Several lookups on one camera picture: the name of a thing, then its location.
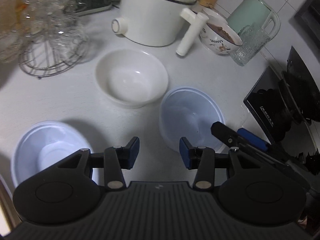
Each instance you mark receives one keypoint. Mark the red-lid glass jar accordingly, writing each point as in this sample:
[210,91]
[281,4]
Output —
[11,40]

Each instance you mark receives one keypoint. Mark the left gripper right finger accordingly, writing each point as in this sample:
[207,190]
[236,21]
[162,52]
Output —
[199,158]

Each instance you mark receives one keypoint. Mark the wire cup rack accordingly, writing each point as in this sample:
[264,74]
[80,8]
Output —
[55,38]

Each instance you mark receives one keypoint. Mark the black induction stove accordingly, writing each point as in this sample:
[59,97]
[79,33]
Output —
[284,107]

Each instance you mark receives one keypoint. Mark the white plastic handle tool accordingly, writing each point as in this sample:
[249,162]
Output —
[197,22]

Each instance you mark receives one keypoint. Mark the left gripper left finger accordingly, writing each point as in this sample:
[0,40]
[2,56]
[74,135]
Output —
[116,159]

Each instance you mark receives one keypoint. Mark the clear plastic bowl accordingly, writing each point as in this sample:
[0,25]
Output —
[42,145]
[188,112]

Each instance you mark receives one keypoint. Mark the textured glass mug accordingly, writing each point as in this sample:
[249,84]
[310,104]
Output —
[253,39]

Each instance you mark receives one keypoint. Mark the white ceramic bowl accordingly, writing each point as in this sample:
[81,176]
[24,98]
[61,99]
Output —
[131,78]

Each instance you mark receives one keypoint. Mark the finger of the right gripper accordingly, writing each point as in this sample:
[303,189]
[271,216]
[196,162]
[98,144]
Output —
[253,139]

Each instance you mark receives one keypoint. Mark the green kettle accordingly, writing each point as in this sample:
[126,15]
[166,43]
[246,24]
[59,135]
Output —
[256,12]

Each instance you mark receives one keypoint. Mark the white electric cooker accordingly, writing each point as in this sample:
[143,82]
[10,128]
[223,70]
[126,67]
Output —
[154,23]

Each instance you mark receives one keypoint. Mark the floral bowl with food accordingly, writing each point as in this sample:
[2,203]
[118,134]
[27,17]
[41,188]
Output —
[220,38]

